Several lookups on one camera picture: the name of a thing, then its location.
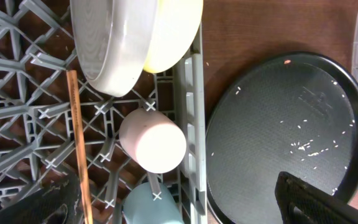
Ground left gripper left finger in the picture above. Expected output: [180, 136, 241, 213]
[0, 174, 82, 224]

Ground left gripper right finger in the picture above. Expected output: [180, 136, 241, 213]
[275, 172, 358, 224]

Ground wooden chopstick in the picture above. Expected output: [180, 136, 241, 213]
[66, 70, 93, 224]

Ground blue plastic cup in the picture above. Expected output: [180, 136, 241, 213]
[122, 182, 184, 224]

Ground pink plastic cup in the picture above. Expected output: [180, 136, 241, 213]
[119, 108, 187, 174]

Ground grey round plate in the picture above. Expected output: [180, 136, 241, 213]
[70, 0, 158, 97]

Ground yellow bowl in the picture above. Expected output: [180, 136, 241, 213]
[144, 0, 204, 73]

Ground grey dishwasher rack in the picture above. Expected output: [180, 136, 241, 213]
[0, 0, 208, 223]

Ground round black tray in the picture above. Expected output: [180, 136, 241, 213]
[206, 52, 358, 223]

